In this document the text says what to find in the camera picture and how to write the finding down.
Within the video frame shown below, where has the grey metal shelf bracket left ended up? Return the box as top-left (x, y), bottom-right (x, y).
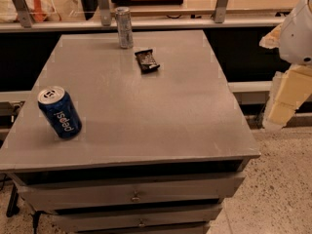
top-left (12, 0), bottom-right (33, 28)

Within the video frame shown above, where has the blue pepsi can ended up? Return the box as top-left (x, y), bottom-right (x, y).
top-left (37, 86), bottom-right (82, 139)

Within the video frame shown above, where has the drawer with knob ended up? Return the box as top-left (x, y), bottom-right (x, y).
top-left (53, 204), bottom-right (222, 232)
top-left (18, 173), bottom-right (245, 212)

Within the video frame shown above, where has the grey drawer cabinet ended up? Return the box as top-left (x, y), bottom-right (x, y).
top-left (0, 30), bottom-right (259, 234)

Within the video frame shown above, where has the top drawer with knob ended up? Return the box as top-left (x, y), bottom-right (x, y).
top-left (18, 173), bottom-right (245, 212)

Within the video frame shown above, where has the grey metal shelf bracket middle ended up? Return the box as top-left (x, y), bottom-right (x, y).
top-left (97, 0), bottom-right (111, 26)

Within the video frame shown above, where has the plastic bag with orange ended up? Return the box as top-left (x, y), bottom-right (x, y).
top-left (0, 0), bottom-right (61, 23)

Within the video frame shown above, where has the black rxbar chocolate bar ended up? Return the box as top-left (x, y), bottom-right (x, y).
top-left (135, 49), bottom-right (160, 73)

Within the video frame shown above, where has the grey metal shelf bracket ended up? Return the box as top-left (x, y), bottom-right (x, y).
top-left (12, 0), bottom-right (33, 28)
top-left (213, 0), bottom-right (229, 23)
top-left (97, 0), bottom-right (111, 26)

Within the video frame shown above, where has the silver energy drink can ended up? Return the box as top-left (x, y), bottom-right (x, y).
top-left (115, 7), bottom-right (134, 49)

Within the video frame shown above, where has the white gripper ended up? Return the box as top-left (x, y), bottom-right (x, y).
top-left (259, 0), bottom-right (312, 130)

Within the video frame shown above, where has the grey metal shelf bracket right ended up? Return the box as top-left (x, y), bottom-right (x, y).
top-left (213, 0), bottom-right (229, 23)

